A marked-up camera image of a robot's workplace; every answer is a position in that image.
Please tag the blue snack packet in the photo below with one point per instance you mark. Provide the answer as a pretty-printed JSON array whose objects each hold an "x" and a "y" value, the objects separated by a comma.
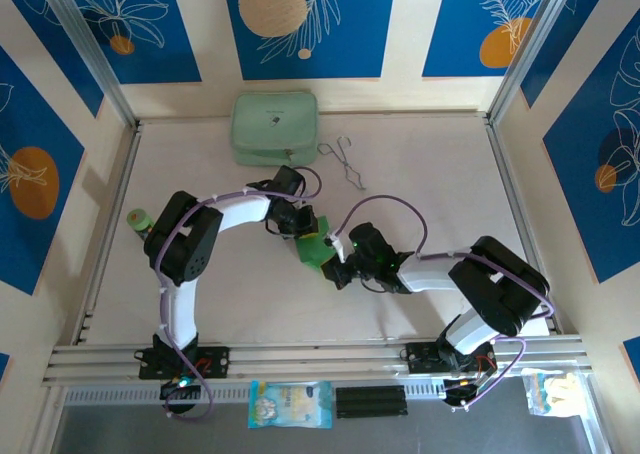
[{"x": 290, "y": 404}]

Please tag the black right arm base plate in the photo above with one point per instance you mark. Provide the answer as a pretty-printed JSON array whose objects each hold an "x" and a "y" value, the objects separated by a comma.
[{"x": 417, "y": 359}]

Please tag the green square paper sheet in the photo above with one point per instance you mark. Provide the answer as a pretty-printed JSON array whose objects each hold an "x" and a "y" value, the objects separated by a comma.
[{"x": 312, "y": 254}]

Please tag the aluminium frame post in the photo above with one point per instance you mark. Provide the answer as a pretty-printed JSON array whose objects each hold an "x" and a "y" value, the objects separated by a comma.
[
  {"x": 535, "y": 44},
  {"x": 90, "y": 44}
]

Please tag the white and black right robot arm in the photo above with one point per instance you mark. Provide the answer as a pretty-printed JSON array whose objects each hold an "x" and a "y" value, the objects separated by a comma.
[{"x": 500, "y": 289}]

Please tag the black arm base electronics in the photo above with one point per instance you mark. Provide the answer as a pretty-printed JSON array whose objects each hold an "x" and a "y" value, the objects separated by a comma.
[
  {"x": 180, "y": 390},
  {"x": 462, "y": 394}
]

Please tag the black ribbed block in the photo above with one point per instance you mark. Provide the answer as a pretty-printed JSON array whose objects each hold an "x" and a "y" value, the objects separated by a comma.
[{"x": 370, "y": 403}]

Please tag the long aluminium base rail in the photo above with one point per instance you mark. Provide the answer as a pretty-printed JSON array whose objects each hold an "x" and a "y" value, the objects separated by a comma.
[{"x": 310, "y": 359}]

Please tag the aluminium table side rail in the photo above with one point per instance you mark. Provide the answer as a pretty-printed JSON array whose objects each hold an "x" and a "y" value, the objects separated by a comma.
[
  {"x": 501, "y": 149},
  {"x": 123, "y": 184}
]

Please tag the mint green zip pouch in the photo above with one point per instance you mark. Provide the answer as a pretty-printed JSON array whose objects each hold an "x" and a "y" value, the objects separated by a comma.
[{"x": 272, "y": 124}]

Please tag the small green bottle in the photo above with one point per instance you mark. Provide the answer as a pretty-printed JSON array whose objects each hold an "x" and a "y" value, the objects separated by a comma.
[{"x": 138, "y": 220}]

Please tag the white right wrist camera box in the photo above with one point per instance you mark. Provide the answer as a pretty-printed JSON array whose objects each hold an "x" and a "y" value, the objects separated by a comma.
[{"x": 337, "y": 246}]

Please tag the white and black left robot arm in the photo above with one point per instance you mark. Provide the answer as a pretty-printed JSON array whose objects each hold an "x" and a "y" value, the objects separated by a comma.
[{"x": 185, "y": 249}]

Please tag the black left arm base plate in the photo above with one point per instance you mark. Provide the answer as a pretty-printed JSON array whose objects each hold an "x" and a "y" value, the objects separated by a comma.
[{"x": 220, "y": 361}]

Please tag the clear bag of chips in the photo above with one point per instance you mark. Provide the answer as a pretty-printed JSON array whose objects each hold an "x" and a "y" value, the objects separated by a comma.
[{"x": 550, "y": 396}]

